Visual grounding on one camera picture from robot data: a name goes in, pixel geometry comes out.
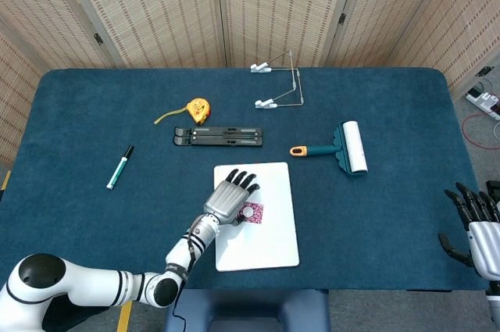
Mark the white power strip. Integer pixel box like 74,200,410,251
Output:
465,87,500,121

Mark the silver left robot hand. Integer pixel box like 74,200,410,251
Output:
202,169,261,227

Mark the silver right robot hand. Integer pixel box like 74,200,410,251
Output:
437,181,500,280

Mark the yellow tape measure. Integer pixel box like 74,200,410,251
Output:
153,98,213,127

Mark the teal lint roller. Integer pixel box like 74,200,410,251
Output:
289,120,370,179

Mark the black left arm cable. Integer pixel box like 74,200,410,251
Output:
185,230,198,273

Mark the red patterned cloth piece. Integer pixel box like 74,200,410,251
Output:
238,202,265,225

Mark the blue tablecloth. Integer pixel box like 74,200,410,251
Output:
0,67,489,292

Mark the green whiteboard marker pen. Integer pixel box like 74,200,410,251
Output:
105,145,135,191

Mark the red floor cable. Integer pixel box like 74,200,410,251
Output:
461,112,500,150

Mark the white board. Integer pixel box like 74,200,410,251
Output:
212,161,301,273

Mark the woven folding screen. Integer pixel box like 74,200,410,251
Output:
0,0,500,169

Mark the blue robot torso base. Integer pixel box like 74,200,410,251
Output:
166,288,331,332

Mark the white wire book stand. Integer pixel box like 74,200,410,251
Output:
249,49,305,109

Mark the black folding laptop stand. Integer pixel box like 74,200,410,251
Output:
173,126,264,148

